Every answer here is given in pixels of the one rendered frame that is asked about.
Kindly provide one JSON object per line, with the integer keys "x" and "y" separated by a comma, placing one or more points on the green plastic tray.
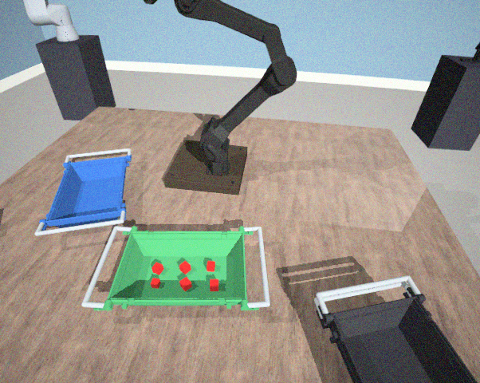
{"x": 132, "y": 282}

